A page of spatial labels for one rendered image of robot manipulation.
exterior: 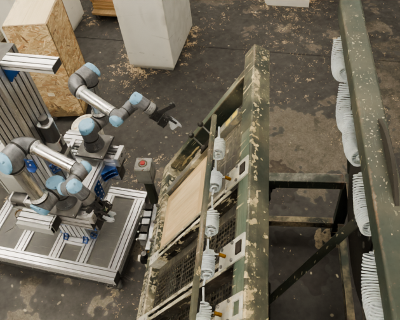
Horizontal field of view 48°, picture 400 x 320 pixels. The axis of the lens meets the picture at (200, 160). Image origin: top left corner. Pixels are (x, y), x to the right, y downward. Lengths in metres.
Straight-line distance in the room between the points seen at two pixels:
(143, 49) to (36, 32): 1.39
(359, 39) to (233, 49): 3.64
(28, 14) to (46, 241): 2.06
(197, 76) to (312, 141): 1.60
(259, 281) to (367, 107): 0.77
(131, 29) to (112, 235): 2.41
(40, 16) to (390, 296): 3.81
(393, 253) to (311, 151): 3.12
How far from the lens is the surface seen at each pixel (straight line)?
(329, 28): 6.00
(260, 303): 1.66
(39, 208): 2.91
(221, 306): 1.75
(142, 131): 4.81
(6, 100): 2.73
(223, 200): 2.12
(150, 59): 5.41
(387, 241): 1.48
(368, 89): 1.89
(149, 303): 2.80
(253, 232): 1.76
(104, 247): 3.85
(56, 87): 4.84
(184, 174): 2.92
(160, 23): 5.05
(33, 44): 4.55
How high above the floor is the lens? 3.45
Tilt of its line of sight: 51 degrees down
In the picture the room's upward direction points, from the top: 9 degrees counter-clockwise
